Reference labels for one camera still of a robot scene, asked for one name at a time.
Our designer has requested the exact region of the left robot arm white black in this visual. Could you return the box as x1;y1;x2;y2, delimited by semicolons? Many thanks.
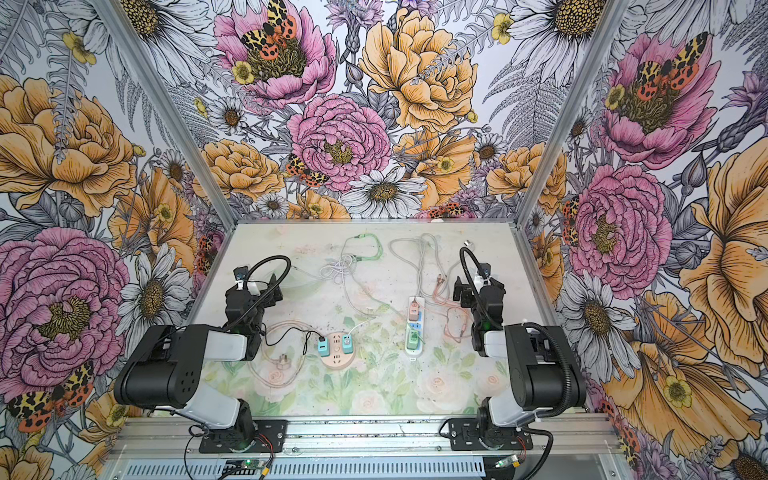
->
114;255;292;451

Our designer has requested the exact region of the green charger adapter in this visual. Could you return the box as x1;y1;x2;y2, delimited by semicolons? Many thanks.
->
406;329;421;352

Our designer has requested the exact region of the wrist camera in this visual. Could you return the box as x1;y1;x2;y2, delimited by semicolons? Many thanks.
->
233;266;249;282
473;263;492;289

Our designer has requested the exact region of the white blue power strip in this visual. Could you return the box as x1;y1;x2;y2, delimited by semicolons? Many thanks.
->
405;296;425;357

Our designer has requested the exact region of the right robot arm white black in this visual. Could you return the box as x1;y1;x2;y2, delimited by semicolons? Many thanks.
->
453;246;587;448

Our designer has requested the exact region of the round pink power socket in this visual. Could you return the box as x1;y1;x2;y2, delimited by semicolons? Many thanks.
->
320;332;355;370

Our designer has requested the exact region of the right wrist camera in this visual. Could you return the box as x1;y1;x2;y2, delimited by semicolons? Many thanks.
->
473;263;492;289

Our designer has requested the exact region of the green usb cable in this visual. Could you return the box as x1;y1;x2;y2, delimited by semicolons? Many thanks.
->
341;232;409;337

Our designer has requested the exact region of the pink socket cord with plug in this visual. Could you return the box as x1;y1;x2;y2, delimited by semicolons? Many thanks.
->
247;320;328;388

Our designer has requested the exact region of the teal charger with white cable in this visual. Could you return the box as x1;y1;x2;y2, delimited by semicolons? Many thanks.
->
341;334;354;355

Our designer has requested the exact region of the teal charger with black cable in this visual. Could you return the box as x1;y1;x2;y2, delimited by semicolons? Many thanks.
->
317;336;330;358

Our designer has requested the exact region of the pink usb cable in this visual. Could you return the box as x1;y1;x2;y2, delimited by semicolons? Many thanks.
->
419;272;472;344

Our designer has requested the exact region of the aluminium front rail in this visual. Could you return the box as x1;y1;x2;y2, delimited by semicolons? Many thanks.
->
111;413;620;460

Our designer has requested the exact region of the lilac usb cable bundle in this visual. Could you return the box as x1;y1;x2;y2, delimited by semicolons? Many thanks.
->
317;251;391;319

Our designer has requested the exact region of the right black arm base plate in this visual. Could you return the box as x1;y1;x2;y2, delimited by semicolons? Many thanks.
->
439;417;533;452

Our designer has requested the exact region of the pink charger adapter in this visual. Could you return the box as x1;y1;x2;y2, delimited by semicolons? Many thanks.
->
408;298;421;322

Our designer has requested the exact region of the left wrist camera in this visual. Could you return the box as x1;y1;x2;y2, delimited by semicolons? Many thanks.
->
233;266;249;282

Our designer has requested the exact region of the black usb cable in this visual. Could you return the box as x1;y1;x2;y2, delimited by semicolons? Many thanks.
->
263;323;322;355

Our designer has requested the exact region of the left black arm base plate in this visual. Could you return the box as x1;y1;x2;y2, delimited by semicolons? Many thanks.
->
198;419;289;454

